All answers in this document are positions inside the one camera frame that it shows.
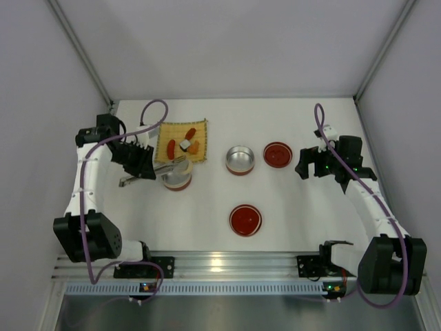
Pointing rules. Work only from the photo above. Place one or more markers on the aluminium corner post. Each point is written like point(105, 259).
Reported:
point(55, 8)
point(385, 47)

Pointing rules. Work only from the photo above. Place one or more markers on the back red lid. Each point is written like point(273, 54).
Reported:
point(277, 155)

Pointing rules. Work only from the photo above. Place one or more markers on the small red sausage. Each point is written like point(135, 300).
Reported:
point(190, 133)

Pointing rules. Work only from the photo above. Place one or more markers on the bamboo serving mat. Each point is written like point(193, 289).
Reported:
point(182, 139)

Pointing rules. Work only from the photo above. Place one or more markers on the black white sushi roll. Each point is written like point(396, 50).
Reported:
point(185, 144)

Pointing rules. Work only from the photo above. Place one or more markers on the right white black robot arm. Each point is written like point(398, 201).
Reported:
point(393, 261)

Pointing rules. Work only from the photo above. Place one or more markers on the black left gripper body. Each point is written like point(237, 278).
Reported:
point(138, 160)

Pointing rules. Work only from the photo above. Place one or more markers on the left steel bowl red base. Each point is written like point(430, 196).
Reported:
point(174, 181)

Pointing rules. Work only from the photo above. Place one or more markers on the white slotted cable duct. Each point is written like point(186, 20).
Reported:
point(203, 288)

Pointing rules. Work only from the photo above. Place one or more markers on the long red sausage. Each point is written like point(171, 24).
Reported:
point(170, 149)

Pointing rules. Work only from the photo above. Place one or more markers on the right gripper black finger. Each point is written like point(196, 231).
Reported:
point(303, 170)
point(303, 160)

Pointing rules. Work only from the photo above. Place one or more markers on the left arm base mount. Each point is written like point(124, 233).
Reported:
point(157, 266)

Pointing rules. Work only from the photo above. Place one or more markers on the beige rice ball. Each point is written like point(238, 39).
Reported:
point(184, 167)

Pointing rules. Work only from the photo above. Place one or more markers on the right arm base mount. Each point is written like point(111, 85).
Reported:
point(319, 265)

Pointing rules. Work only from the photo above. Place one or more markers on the aluminium front frame rail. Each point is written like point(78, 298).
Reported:
point(232, 266)

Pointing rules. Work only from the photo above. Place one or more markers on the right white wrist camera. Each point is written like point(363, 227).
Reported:
point(331, 135)

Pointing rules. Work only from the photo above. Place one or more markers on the front red lid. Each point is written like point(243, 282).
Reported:
point(245, 220)

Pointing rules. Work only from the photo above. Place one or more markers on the centre steel bowl red base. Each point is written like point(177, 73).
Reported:
point(240, 160)

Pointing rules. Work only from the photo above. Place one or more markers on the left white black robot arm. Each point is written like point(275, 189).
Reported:
point(84, 232)

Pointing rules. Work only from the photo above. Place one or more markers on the steel bowl red base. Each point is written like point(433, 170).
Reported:
point(174, 181)
point(240, 160)

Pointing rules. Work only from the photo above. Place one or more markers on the steel tongs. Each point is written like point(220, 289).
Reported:
point(165, 169)

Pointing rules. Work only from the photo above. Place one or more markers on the left aluminium corner post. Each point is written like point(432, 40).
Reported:
point(55, 8)

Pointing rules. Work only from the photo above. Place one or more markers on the right aluminium corner post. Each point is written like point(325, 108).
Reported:
point(385, 47)

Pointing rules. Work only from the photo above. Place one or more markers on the red lid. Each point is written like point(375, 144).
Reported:
point(277, 155)
point(245, 220)

